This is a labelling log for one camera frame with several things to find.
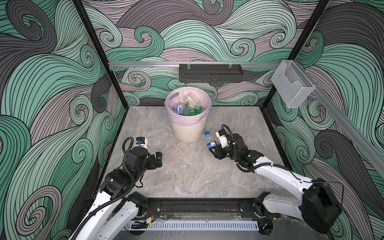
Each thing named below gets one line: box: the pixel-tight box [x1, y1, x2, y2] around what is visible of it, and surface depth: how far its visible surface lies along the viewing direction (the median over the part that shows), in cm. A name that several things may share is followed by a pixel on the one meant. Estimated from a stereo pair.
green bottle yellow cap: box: [189, 106, 203, 116], surface depth 81 cm
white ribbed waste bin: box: [170, 116, 207, 143], surface depth 91 cm
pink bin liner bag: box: [164, 86, 212, 127], surface depth 87 cm
